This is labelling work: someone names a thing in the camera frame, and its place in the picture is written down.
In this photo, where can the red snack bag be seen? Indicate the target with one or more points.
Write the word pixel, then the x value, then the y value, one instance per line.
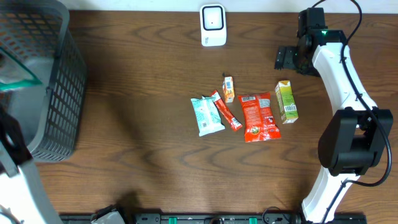
pixel 259 120

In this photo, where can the small orange tissue pack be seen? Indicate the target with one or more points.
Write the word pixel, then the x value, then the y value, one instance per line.
pixel 228 89

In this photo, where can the dark green packet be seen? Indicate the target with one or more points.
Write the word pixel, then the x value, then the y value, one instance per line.
pixel 14 74

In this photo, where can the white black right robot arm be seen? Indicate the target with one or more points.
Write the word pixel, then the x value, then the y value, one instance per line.
pixel 354 148

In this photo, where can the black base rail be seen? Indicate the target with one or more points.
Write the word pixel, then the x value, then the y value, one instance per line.
pixel 114 214

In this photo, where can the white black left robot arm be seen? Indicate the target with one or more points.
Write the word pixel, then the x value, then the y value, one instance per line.
pixel 23 198

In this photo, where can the white barcode scanner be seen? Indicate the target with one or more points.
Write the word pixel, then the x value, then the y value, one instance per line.
pixel 213 25

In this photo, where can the light green wet wipes pack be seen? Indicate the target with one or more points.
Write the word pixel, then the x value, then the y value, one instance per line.
pixel 207 115

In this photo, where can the grey plastic shopping basket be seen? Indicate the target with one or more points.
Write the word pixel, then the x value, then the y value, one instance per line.
pixel 36 37

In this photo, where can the small red Nescafe packet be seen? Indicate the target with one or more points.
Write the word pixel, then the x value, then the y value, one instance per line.
pixel 224 110

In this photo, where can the yellow green juice carton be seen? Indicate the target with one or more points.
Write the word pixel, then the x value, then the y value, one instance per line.
pixel 285 98

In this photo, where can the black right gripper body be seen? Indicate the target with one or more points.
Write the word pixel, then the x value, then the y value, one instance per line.
pixel 289 56

